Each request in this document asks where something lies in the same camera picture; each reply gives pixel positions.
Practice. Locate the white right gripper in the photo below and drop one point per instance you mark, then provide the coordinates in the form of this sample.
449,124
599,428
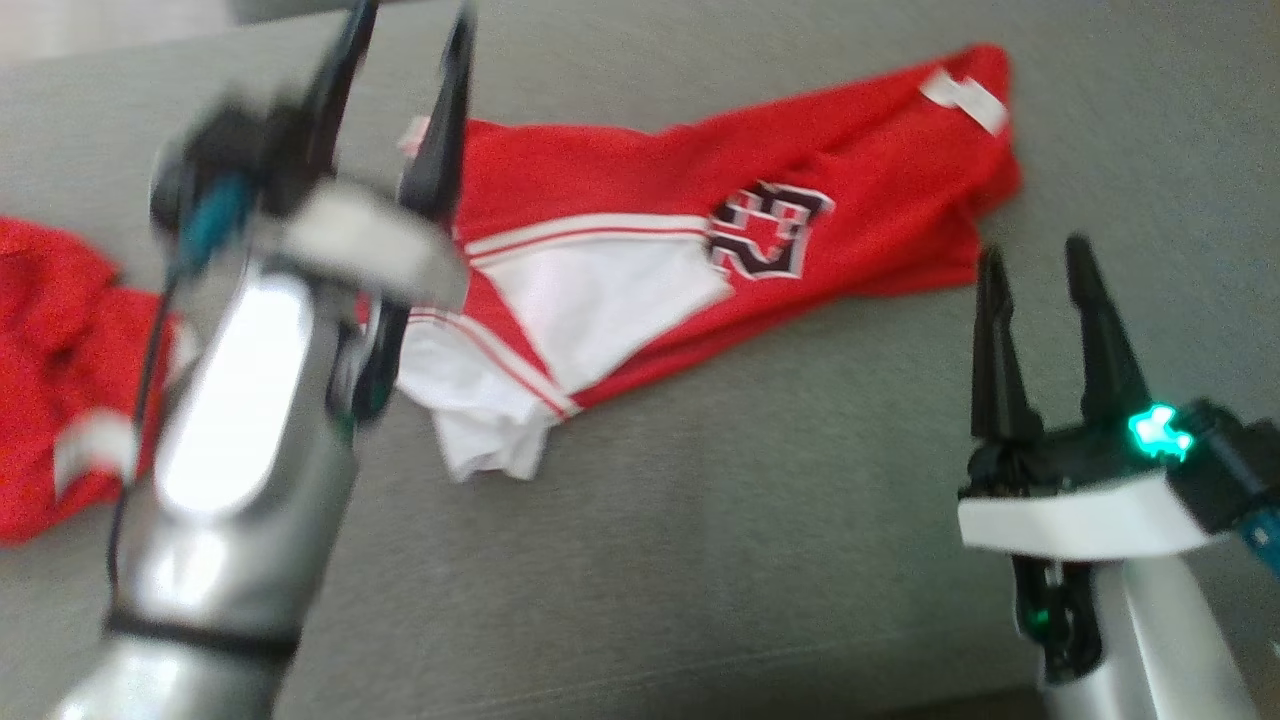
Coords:
1070,515

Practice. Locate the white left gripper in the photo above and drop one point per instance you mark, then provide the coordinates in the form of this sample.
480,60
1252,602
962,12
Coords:
380,240

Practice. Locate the red white numbered jersey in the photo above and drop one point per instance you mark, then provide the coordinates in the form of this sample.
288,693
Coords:
850,180

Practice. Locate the red white-trimmed shorts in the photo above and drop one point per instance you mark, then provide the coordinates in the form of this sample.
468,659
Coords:
50,350

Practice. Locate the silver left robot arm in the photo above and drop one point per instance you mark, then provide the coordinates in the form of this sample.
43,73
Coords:
240,420

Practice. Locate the grey sofa seat cushion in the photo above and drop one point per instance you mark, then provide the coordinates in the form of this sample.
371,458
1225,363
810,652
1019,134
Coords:
750,550

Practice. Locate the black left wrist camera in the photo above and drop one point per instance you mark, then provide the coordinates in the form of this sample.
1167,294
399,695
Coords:
230,140

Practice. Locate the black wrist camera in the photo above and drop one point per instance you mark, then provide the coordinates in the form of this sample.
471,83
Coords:
1230,470
230,140

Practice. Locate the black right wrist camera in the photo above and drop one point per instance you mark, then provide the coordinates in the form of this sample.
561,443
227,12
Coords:
1230,470

